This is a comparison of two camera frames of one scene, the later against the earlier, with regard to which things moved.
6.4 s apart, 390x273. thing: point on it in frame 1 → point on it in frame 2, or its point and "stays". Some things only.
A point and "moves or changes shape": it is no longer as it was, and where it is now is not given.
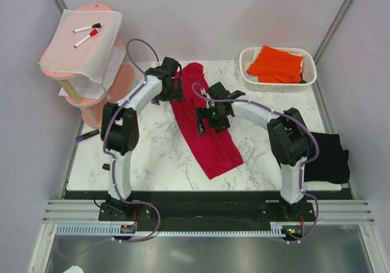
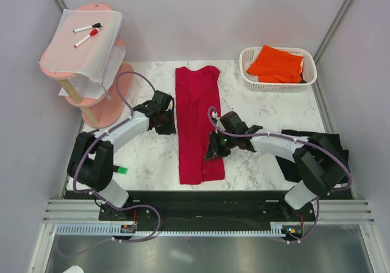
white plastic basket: (308, 70) stays
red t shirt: (216, 152) moves or changes shape
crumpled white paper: (74, 269) stays
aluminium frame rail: (328, 211) stays
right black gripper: (201, 113) → (214, 149)
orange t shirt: (274, 66) stays
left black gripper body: (173, 94) → (167, 125)
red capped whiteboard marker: (92, 33) stays
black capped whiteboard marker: (95, 25) stays
